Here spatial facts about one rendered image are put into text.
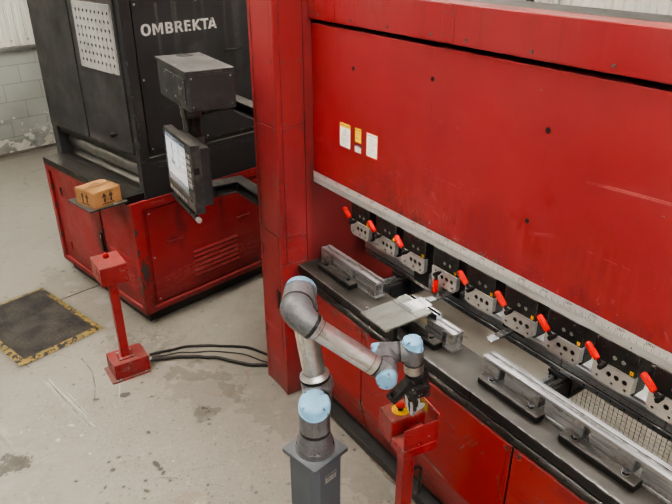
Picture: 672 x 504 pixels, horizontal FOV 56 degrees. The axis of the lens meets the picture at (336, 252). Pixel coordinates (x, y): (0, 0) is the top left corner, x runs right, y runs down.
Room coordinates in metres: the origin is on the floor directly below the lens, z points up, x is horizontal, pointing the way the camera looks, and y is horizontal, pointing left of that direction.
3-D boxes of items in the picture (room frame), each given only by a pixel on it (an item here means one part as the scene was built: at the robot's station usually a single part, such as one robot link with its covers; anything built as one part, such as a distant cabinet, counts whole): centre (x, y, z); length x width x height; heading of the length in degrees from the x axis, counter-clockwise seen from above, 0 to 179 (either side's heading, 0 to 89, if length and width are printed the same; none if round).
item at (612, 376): (1.70, -0.94, 1.26); 0.15 x 0.09 x 0.17; 34
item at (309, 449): (1.82, 0.08, 0.82); 0.15 x 0.15 x 0.10
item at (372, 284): (2.97, -0.08, 0.92); 0.50 x 0.06 x 0.10; 34
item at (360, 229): (2.86, -0.15, 1.26); 0.15 x 0.09 x 0.17; 34
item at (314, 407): (1.83, 0.08, 0.94); 0.13 x 0.12 x 0.14; 177
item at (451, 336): (2.47, -0.42, 0.92); 0.39 x 0.06 x 0.10; 34
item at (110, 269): (3.33, 1.34, 0.41); 0.25 x 0.20 x 0.83; 124
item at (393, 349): (1.93, -0.18, 1.13); 0.11 x 0.11 x 0.08; 87
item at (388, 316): (2.43, -0.27, 1.00); 0.26 x 0.18 x 0.01; 124
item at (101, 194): (3.79, 1.53, 1.04); 0.30 x 0.26 x 0.12; 46
